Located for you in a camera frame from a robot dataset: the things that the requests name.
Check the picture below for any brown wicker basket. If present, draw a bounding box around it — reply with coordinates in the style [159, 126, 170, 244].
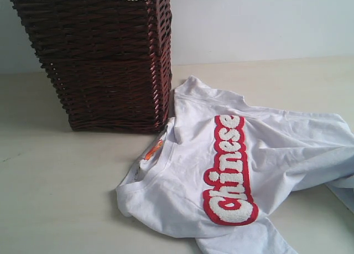
[11, 0, 172, 133]

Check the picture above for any orange clothing tag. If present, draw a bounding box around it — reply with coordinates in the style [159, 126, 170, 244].
[144, 139, 164, 160]

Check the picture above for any white t-shirt red lettering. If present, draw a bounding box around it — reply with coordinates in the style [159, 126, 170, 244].
[116, 76, 353, 253]

